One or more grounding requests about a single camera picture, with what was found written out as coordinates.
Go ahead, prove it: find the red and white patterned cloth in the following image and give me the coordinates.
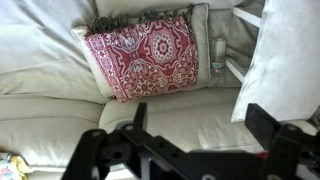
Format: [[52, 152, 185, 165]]
[[83, 7, 199, 102]]

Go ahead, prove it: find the floral patterned pillow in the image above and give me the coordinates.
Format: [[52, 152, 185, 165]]
[[0, 152, 33, 180]]

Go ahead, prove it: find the cream fabric sofa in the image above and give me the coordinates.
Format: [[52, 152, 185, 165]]
[[0, 0, 320, 180]]

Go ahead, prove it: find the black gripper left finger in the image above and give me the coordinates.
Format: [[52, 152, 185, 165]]
[[133, 103, 147, 130]]

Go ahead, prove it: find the clear plastic water bottle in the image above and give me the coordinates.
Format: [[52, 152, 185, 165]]
[[210, 38, 226, 77]]

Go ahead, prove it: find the white wooden side table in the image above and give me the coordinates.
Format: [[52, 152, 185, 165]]
[[225, 3, 263, 83]]

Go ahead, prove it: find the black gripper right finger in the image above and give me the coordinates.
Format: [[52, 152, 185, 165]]
[[245, 103, 281, 150]]

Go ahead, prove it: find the large white pillow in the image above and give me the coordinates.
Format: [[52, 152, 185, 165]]
[[231, 0, 320, 122]]

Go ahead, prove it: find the beige cushion under cloth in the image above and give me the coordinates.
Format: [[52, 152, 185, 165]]
[[72, 3, 211, 98]]

